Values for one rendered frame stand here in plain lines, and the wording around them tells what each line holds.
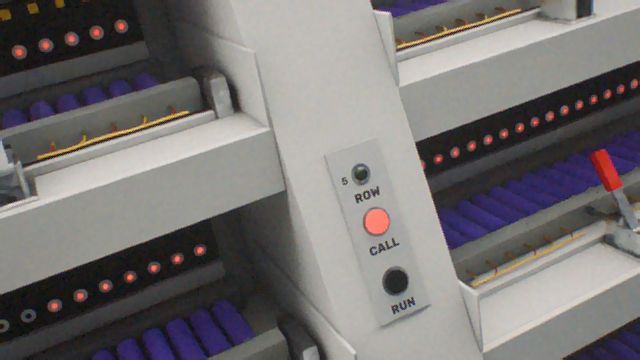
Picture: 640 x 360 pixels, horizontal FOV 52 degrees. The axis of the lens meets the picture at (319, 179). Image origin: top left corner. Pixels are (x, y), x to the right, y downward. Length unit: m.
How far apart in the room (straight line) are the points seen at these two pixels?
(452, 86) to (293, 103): 0.12
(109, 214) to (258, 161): 0.10
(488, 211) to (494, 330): 0.16
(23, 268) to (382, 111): 0.25
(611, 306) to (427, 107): 0.22
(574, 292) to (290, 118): 0.27
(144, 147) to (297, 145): 0.10
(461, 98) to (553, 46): 0.09
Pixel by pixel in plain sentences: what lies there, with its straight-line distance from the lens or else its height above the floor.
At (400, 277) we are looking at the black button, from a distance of 0.45.
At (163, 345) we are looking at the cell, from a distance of 0.55.
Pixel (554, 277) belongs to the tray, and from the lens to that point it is 0.58.
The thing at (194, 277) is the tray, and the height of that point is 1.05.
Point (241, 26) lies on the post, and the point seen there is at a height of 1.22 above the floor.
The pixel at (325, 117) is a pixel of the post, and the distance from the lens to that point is 0.44.
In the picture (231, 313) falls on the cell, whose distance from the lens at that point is 0.55.
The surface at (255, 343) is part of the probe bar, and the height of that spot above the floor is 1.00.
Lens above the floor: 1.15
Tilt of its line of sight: 5 degrees down
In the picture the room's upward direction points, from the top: 18 degrees counter-clockwise
